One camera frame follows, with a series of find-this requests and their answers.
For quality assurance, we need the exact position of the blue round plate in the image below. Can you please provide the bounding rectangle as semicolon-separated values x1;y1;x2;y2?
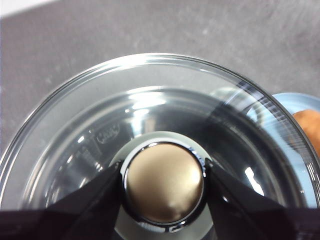
209;87;320;161

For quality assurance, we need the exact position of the pale green electric steamer pot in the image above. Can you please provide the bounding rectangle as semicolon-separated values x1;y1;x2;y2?
24;86;301;240

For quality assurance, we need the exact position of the glass lid with green knob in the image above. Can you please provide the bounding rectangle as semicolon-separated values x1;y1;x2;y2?
0;52;320;240

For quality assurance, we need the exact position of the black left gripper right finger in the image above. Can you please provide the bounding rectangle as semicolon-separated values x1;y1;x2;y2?
203;159;320;240

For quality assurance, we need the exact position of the brown potato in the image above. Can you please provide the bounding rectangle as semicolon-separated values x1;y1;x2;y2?
291;109;320;152

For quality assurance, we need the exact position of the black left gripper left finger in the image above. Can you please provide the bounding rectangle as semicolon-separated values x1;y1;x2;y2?
0;163;124;240

